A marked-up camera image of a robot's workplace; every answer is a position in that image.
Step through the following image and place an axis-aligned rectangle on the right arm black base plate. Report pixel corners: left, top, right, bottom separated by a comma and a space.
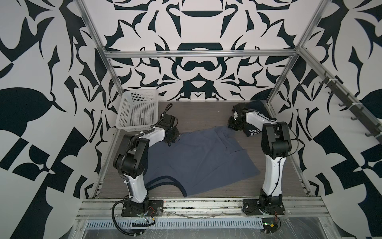
242, 198, 285, 216

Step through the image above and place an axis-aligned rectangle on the grey blue printed tank top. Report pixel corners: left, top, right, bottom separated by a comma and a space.
144, 126, 260, 197

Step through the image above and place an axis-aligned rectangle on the small green circuit board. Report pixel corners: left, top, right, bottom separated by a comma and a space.
261, 218, 280, 235

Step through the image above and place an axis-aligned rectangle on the navy tank top red trim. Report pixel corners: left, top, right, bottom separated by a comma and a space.
243, 100, 277, 137

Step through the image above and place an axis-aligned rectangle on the white plastic laundry basket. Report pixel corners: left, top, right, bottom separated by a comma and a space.
115, 89, 159, 132

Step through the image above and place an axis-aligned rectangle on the white slotted cable duct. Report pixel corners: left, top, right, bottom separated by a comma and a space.
85, 218, 263, 230

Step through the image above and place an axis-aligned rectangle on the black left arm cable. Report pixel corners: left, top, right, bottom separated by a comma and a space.
111, 197, 150, 237

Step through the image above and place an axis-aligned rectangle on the aluminium frame enclosure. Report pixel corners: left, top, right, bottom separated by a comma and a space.
79, 1, 382, 201

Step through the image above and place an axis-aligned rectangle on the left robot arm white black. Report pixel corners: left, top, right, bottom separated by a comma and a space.
113, 113, 180, 214

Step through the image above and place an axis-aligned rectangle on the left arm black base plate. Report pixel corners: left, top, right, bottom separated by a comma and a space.
121, 199, 164, 217

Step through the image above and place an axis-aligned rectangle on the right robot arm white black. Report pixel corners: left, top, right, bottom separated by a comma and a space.
228, 100, 292, 216

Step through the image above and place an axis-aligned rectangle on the black wall hook rack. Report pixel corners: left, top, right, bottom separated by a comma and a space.
318, 71, 382, 144

